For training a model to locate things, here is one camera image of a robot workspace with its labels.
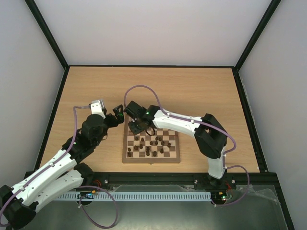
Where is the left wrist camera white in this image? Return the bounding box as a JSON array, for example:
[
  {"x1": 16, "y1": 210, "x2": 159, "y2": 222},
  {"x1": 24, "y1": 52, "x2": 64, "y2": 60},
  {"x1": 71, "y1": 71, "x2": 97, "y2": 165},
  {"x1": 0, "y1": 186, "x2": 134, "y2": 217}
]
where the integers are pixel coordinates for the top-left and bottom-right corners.
[{"x1": 90, "y1": 99, "x2": 106, "y2": 119}]

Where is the black king piece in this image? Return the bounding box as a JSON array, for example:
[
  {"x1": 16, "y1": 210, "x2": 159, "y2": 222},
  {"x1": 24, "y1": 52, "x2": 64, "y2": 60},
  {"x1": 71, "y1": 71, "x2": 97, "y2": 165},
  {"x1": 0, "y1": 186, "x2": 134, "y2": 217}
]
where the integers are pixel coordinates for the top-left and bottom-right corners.
[{"x1": 146, "y1": 147, "x2": 151, "y2": 156}]

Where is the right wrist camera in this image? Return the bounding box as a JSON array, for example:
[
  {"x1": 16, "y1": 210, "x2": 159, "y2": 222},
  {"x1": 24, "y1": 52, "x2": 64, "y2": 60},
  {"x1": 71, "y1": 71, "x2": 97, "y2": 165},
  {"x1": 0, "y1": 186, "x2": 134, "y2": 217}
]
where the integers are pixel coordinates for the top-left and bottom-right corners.
[{"x1": 124, "y1": 101, "x2": 146, "y2": 119}]

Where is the black aluminium frame rail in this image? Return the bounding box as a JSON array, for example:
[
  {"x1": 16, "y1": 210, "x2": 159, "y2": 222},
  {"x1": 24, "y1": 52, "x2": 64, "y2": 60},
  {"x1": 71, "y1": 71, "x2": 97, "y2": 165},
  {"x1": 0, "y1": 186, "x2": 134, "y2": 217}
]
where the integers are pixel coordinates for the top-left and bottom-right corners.
[{"x1": 89, "y1": 172, "x2": 280, "y2": 191}]

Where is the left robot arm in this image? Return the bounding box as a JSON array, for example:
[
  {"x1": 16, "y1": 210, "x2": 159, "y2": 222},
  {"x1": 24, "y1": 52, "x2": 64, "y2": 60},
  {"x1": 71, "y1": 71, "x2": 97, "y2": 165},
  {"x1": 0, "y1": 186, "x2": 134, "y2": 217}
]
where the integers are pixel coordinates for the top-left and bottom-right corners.
[{"x1": 0, "y1": 101, "x2": 124, "y2": 230}]

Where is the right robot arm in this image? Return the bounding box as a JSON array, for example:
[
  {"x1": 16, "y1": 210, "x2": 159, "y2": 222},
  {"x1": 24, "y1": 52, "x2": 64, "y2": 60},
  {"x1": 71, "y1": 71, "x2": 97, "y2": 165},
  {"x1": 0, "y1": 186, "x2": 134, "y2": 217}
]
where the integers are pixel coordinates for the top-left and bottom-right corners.
[{"x1": 124, "y1": 101, "x2": 227, "y2": 188}]

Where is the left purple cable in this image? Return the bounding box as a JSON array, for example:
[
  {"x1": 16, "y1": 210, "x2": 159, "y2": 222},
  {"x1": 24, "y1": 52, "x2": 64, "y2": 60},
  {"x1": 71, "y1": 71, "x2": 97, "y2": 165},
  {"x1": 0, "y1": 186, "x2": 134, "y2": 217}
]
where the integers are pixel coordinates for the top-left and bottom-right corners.
[{"x1": 0, "y1": 106, "x2": 118, "y2": 228}]

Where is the light blue cable duct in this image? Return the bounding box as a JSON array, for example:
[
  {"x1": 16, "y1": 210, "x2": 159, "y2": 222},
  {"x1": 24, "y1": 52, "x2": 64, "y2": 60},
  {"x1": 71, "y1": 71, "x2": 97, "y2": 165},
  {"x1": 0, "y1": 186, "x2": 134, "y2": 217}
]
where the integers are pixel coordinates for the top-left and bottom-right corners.
[{"x1": 56, "y1": 192, "x2": 212, "y2": 202}]

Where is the wooden chess board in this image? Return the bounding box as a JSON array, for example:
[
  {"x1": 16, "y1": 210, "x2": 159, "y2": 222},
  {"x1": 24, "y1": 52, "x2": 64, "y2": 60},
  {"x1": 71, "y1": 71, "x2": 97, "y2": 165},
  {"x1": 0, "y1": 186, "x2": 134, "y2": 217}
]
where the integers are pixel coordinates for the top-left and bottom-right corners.
[{"x1": 122, "y1": 115, "x2": 181, "y2": 164}]

